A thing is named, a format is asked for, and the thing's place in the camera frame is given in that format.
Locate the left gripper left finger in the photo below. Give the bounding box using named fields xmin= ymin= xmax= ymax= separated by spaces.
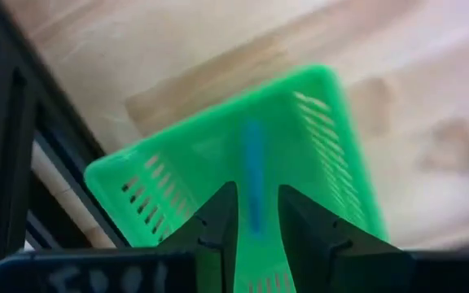
xmin=0 ymin=181 xmax=239 ymax=293

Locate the green plastic basket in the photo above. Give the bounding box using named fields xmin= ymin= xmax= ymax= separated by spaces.
xmin=83 ymin=63 xmax=390 ymax=293

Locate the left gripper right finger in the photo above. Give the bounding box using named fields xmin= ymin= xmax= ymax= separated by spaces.
xmin=278 ymin=185 xmax=469 ymax=293

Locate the small blue marker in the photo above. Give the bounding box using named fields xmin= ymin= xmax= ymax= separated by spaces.
xmin=240 ymin=117 xmax=266 ymax=235

